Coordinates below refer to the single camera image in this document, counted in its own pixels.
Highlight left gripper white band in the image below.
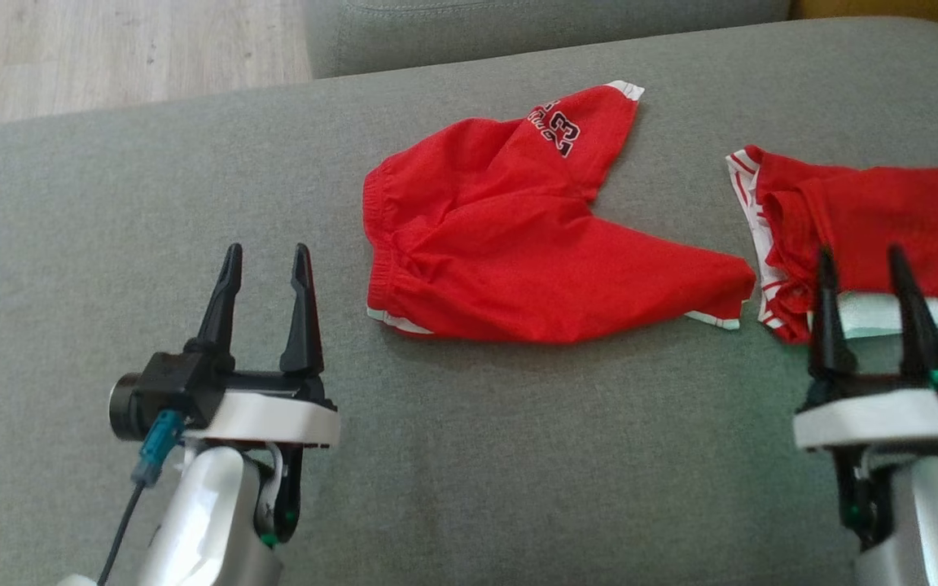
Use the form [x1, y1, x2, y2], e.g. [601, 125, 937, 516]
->
[184, 243, 341, 448]

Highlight black cable with blue connector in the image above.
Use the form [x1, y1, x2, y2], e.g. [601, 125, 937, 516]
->
[97, 409, 186, 586]

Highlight yellow sofa backrest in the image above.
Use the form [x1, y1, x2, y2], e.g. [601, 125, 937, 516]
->
[791, 0, 938, 29]

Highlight grey fabric sofa ottoman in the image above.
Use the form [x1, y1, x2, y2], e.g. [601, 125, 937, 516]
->
[0, 16, 938, 586]

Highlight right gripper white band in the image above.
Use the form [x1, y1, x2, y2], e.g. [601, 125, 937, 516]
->
[793, 243, 938, 453]

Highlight red shorts with white trim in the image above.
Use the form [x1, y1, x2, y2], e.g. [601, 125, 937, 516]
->
[362, 80, 757, 344]

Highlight red and white jersey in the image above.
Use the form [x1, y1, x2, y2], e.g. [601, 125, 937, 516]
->
[725, 145, 938, 344]

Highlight grey fabric sofa section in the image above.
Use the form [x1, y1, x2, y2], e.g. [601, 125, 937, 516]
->
[304, 0, 793, 80]

